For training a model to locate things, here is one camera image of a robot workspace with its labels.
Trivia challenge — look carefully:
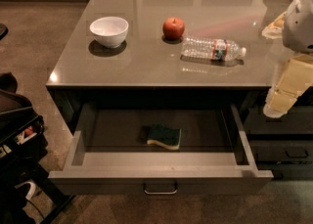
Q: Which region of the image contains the red apple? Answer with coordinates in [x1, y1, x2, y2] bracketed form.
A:
[162, 17, 185, 40]

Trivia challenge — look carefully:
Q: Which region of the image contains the white ceramic bowl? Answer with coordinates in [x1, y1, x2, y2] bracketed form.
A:
[89, 17, 129, 48]

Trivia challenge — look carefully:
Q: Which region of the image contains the grey counter cabinet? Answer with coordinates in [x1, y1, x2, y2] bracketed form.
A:
[45, 0, 313, 181]

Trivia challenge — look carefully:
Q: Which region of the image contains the green and yellow sponge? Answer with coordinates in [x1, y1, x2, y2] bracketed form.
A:
[147, 124, 181, 150]

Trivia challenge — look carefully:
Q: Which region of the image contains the metal drawer handle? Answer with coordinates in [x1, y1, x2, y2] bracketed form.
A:
[143, 183, 178, 196]

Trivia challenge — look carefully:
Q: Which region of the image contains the dark lower side drawer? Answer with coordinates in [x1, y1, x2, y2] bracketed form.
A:
[244, 107, 313, 180]

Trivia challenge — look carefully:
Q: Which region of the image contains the grey open top drawer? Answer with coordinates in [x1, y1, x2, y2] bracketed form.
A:
[50, 106, 273, 195]

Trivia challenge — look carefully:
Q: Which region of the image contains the clear plastic water bottle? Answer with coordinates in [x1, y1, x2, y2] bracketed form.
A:
[181, 36, 246, 62]

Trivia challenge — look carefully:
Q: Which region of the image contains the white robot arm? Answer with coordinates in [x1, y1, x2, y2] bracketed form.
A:
[262, 0, 313, 118]

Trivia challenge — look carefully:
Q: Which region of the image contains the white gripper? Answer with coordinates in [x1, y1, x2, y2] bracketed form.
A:
[262, 12, 313, 118]

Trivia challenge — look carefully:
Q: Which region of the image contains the dark object at left edge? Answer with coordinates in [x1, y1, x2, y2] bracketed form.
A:
[0, 23, 8, 40]

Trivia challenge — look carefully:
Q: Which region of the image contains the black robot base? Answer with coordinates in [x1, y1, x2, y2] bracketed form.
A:
[0, 72, 72, 224]

